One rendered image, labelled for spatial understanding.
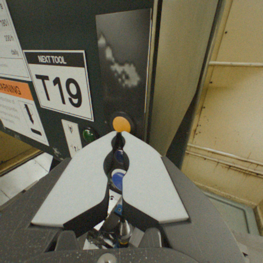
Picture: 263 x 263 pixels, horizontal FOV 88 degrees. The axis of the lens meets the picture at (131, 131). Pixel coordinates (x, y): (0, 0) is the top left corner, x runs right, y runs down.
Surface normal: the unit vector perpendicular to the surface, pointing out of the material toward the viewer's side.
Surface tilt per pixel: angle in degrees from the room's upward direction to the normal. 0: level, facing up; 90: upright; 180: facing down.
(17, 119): 90
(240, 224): 0
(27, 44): 90
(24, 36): 90
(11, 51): 90
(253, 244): 24
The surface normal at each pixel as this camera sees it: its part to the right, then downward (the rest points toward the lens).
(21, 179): 0.37, -0.69
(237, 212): 0.01, -0.87
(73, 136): -0.47, 0.43
